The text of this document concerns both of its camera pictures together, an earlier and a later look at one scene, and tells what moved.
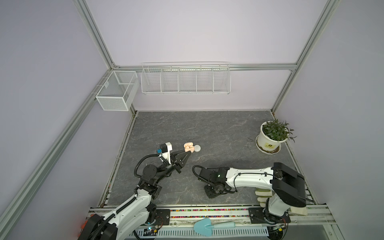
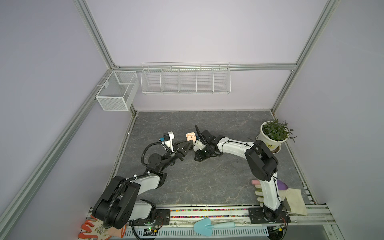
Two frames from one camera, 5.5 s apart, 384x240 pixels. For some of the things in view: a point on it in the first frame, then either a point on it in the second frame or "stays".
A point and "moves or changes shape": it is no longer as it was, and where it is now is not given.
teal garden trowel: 204,226 stays
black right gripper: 209,194 → 200,157
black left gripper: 174,163 → 177,151
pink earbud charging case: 189,146 moves or changes shape
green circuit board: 150,231 stays
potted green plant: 271,134 stays
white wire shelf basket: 189,77 stays
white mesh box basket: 118,90 stays
